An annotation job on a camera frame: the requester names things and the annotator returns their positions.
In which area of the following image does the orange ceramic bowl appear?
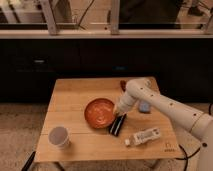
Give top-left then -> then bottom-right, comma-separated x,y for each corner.
84,98 -> 115,129

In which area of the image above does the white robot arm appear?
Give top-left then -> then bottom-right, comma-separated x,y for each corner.
114,77 -> 213,171

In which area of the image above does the small blue object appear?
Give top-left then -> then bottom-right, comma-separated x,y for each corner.
138,101 -> 151,113

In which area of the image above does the clear plastic bottle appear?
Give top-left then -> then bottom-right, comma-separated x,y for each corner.
124,127 -> 161,147

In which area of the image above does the black low cabinet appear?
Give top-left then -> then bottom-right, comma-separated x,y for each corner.
0,38 -> 213,102

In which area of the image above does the white paper cup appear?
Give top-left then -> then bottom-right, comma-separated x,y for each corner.
48,126 -> 70,149

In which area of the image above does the metal frame post middle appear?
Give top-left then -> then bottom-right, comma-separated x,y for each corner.
110,0 -> 120,35

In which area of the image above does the wooden table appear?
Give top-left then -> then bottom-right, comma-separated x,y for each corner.
35,78 -> 181,162

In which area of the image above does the metal frame post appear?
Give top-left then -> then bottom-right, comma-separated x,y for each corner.
40,0 -> 57,35
110,0 -> 120,35

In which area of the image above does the metal frame post left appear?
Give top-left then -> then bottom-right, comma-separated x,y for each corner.
40,0 -> 57,35

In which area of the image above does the black white striped box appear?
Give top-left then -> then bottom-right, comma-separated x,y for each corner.
109,114 -> 126,136

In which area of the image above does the black cable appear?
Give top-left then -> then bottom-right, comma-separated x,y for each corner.
175,103 -> 213,171

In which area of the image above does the black table leg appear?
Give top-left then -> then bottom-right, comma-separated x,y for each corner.
21,151 -> 36,171

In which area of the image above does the small red object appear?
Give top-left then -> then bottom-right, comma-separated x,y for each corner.
120,80 -> 126,92

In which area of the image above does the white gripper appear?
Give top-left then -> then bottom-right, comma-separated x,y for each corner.
113,92 -> 136,116

